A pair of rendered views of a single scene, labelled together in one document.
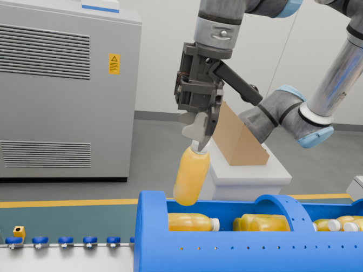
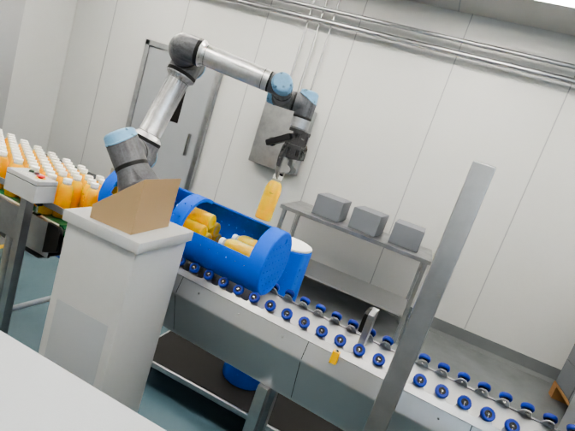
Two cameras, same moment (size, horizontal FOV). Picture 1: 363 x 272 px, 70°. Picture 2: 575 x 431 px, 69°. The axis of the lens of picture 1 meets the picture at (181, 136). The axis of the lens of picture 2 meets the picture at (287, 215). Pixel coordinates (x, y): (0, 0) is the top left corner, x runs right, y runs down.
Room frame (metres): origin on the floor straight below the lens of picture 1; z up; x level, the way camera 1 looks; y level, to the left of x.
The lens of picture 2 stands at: (1.84, 0.97, 1.62)
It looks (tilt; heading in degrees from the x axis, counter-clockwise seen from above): 11 degrees down; 214
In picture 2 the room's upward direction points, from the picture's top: 18 degrees clockwise
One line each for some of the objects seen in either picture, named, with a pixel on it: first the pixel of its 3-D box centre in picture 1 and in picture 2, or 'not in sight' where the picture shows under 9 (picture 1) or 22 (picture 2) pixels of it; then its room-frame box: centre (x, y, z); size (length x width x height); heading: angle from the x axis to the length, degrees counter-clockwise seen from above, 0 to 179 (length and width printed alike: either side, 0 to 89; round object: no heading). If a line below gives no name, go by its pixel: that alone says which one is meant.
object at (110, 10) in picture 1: (100, 5); not in sight; (1.93, 0.74, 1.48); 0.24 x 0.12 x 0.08; 116
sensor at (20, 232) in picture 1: (16, 240); (336, 354); (0.49, 0.46, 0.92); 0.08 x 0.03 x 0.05; 14
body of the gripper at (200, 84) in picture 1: (202, 78); (295, 144); (0.48, -0.02, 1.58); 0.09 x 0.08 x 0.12; 104
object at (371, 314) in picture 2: not in sight; (364, 328); (0.35, 0.48, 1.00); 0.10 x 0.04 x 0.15; 14
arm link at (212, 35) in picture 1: (216, 34); (299, 124); (0.48, -0.02, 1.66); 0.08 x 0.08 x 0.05
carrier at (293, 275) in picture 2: not in sight; (265, 311); (-0.11, -0.27, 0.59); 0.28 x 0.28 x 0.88
